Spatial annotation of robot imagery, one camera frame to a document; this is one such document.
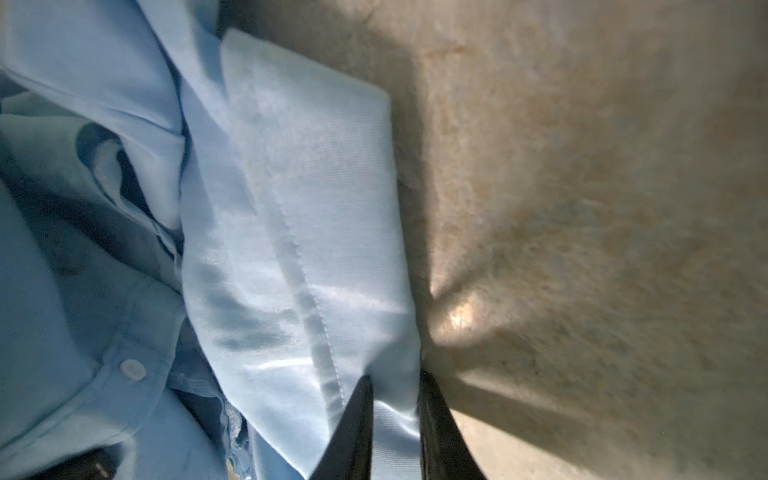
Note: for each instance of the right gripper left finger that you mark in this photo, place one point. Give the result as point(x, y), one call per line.
point(349, 452)

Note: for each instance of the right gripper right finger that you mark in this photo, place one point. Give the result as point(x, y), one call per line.
point(444, 453)

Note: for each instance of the light blue long sleeve shirt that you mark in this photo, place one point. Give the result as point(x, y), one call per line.
point(201, 251)

